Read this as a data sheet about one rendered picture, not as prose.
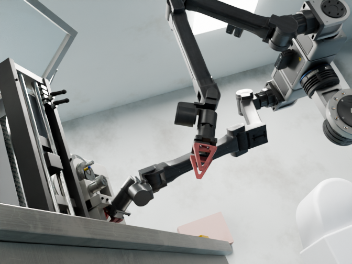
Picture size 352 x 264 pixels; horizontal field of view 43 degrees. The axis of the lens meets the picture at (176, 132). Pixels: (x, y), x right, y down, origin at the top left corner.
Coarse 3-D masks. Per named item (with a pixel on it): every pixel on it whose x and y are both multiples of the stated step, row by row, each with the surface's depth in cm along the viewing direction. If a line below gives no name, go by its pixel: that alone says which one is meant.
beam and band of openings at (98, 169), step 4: (88, 160) 235; (96, 164) 242; (100, 164) 246; (92, 168) 235; (96, 168) 240; (100, 168) 244; (104, 168) 249; (96, 172) 237; (100, 172) 241; (104, 172) 246; (96, 176) 238; (108, 180) 246; (108, 184) 244; (104, 188) 243; (108, 188) 242; (100, 192) 244; (104, 192) 243; (108, 192) 242; (112, 192) 243; (108, 196) 236; (112, 196) 240
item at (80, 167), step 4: (80, 164) 146; (84, 164) 148; (76, 168) 146; (80, 168) 145; (80, 172) 145; (88, 172) 147; (92, 172) 150; (80, 176) 145; (84, 176) 144; (88, 176) 146; (92, 176) 149; (92, 180) 147
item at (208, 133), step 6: (198, 126) 132; (204, 126) 131; (198, 132) 131; (204, 132) 130; (210, 132) 130; (198, 138) 126; (204, 138) 127; (210, 138) 126; (216, 138) 126; (210, 144) 129
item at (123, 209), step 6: (120, 192) 145; (114, 198) 146; (120, 198) 144; (126, 198) 144; (114, 204) 145; (120, 204) 144; (126, 204) 145; (114, 210) 141; (120, 210) 144; (126, 210) 149
